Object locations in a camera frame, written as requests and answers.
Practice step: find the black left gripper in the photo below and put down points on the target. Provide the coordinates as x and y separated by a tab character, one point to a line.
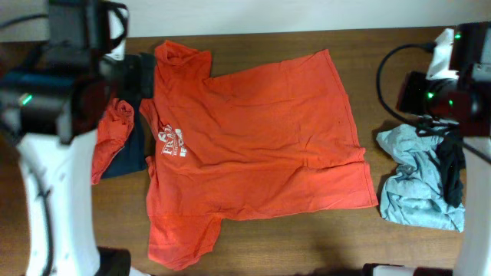
140	77

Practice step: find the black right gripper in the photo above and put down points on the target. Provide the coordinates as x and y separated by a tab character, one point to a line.
408	101

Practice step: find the orange t-shirt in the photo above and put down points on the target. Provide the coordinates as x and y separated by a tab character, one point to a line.
274	140

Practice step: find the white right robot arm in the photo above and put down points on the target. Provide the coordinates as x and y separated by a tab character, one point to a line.
456	87

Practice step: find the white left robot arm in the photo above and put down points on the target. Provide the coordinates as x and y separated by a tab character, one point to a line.
51	104

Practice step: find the folded orange shirt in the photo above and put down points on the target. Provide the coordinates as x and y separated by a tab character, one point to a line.
113	131

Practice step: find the black crumpled garment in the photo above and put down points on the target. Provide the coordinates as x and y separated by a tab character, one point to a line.
451	161

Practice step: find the folded navy garment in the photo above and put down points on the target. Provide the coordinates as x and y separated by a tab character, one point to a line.
131	158

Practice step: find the light blue crumpled garment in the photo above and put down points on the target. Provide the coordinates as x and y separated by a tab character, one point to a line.
414	194

